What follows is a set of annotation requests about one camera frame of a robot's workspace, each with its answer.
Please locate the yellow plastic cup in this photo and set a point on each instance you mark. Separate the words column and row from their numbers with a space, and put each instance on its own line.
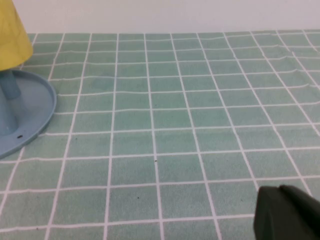
column 12, row 37

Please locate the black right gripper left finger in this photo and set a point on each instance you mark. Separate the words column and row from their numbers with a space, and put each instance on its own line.
column 275, row 220

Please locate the blue cup stand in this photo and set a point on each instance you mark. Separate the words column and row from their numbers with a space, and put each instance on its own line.
column 32, row 112

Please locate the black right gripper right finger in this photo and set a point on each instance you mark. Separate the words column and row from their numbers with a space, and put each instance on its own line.
column 305, row 200

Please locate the green checkered tablecloth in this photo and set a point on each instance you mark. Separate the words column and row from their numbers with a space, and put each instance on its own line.
column 175, row 125

